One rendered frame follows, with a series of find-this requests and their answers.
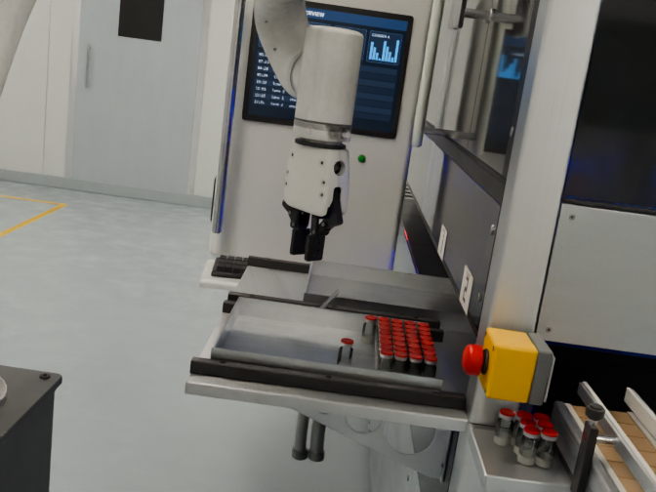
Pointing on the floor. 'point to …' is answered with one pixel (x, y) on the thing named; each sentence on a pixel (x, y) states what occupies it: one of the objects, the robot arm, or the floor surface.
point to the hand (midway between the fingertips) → (307, 244)
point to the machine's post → (530, 197)
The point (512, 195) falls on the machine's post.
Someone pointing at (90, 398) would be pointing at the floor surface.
